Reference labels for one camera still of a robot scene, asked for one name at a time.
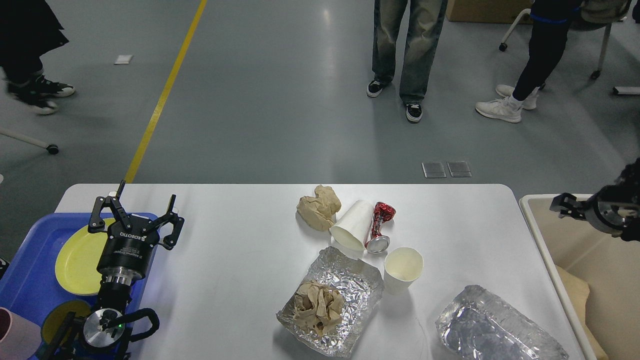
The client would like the person in black leggings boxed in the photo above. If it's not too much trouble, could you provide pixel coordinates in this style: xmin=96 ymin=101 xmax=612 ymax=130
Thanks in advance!
xmin=475 ymin=0 xmax=583 ymax=123

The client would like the beige plastic bin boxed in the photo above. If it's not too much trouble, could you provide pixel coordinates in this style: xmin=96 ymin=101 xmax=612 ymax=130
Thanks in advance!
xmin=519 ymin=194 xmax=640 ymax=360

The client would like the office chair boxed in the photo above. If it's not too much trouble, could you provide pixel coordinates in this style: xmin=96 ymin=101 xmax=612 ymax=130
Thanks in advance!
xmin=499 ymin=0 xmax=632 ymax=81

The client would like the brown paper bag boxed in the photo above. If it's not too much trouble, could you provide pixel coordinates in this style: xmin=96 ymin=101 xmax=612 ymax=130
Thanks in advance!
xmin=555 ymin=265 xmax=609 ymax=360
xmin=297 ymin=184 xmax=342 ymax=231

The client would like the crumpled brown paper bag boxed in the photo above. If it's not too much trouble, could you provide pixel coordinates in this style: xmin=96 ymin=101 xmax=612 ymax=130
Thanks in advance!
xmin=297 ymin=184 xmax=342 ymax=231

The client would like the dark teal mug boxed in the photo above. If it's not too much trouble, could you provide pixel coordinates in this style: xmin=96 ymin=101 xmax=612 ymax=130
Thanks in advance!
xmin=36 ymin=300 xmax=90 ymax=360

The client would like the red foil wrapper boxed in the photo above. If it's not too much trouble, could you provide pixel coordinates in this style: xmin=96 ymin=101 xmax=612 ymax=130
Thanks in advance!
xmin=364 ymin=202 xmax=397 ymax=255

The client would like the chair leg with caster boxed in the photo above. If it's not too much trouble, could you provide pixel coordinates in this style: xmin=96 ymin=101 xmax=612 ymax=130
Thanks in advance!
xmin=0 ymin=127 xmax=59 ymax=155

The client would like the pink mug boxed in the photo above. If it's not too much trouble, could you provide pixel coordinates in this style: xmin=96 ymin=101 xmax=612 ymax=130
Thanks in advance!
xmin=0 ymin=307 xmax=42 ymax=360

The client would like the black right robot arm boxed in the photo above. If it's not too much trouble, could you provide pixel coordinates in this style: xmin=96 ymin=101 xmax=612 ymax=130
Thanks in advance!
xmin=550 ymin=158 xmax=640 ymax=242

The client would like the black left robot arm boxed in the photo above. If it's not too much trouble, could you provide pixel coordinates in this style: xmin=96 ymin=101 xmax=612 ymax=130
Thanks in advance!
xmin=41 ymin=181 xmax=185 ymax=360

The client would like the person in blue jeans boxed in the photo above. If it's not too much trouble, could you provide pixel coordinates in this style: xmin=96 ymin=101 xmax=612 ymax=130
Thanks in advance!
xmin=366 ymin=0 xmax=448 ymax=123

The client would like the crumpled brown paper ball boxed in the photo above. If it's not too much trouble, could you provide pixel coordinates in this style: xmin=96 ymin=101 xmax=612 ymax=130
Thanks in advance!
xmin=293 ymin=280 xmax=346 ymax=337

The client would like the upright white paper cup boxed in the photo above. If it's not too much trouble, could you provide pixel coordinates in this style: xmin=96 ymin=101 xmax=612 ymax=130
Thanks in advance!
xmin=383 ymin=247 xmax=425 ymax=295

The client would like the left metal floor plate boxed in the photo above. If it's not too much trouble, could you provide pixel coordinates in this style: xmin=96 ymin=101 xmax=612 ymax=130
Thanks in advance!
xmin=422 ymin=161 xmax=447 ymax=179

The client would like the lying white paper cup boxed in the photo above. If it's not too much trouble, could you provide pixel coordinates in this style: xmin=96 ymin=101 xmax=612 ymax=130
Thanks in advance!
xmin=329 ymin=200 xmax=374 ymax=252

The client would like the right metal floor plate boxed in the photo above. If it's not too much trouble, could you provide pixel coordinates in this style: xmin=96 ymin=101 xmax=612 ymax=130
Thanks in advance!
xmin=446 ymin=161 xmax=473 ymax=178

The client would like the aluminium foil tray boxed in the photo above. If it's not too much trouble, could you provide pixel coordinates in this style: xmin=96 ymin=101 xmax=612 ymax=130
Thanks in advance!
xmin=435 ymin=284 xmax=570 ymax=360

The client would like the seated person in black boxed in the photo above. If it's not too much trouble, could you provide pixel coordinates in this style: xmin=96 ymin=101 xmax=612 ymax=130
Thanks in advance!
xmin=0 ymin=0 xmax=76 ymax=116

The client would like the blue plastic tray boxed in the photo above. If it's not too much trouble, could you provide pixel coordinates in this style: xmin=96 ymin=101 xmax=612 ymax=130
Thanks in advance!
xmin=0 ymin=213 xmax=161 ymax=360

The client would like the yellow plate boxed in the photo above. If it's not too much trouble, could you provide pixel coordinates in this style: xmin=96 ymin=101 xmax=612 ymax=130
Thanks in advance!
xmin=55 ymin=225 xmax=108 ymax=296

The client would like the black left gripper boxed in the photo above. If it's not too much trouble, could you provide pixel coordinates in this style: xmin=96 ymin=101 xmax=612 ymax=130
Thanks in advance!
xmin=88 ymin=180 xmax=185 ymax=287

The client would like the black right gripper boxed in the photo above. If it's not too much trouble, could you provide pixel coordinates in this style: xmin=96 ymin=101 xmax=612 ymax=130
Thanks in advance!
xmin=550 ymin=186 xmax=633 ymax=239

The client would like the metal floor plate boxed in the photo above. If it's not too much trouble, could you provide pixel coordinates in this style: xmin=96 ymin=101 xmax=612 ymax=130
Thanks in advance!
xmin=422 ymin=161 xmax=447 ymax=179
xmin=446 ymin=161 xmax=473 ymax=178

